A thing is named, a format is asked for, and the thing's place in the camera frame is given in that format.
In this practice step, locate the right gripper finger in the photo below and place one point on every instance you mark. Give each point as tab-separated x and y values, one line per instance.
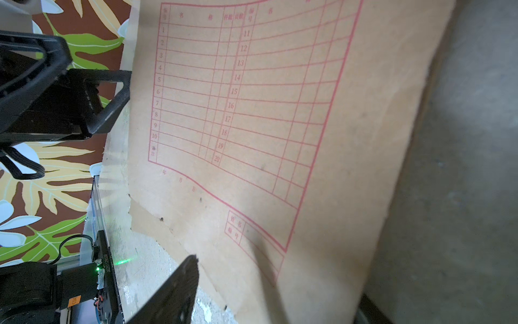
174	301

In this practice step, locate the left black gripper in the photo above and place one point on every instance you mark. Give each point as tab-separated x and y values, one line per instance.
40	101

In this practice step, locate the brown kraft file bag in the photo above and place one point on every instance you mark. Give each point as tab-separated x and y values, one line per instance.
266	137

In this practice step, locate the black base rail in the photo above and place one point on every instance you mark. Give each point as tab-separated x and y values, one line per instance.
107	301

